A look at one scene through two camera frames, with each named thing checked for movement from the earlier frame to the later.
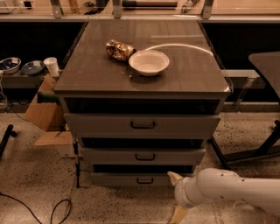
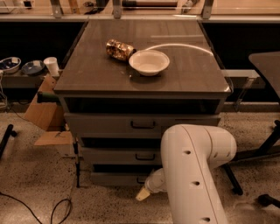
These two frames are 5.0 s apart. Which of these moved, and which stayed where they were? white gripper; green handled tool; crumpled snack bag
Moved: white gripper
Stayed: crumpled snack bag; green handled tool
